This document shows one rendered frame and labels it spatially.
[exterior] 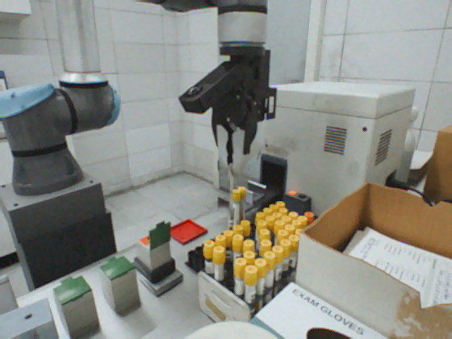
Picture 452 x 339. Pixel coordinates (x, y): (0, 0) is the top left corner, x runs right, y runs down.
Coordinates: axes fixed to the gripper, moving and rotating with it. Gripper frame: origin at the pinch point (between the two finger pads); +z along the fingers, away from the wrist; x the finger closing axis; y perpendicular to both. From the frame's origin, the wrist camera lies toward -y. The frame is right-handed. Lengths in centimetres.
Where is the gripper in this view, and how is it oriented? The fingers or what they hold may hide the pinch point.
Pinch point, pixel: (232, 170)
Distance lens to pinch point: 49.9
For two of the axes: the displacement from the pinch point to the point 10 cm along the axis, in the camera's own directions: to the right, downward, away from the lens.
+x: -7.1, -2.5, 6.6
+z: 0.0, 9.4, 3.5
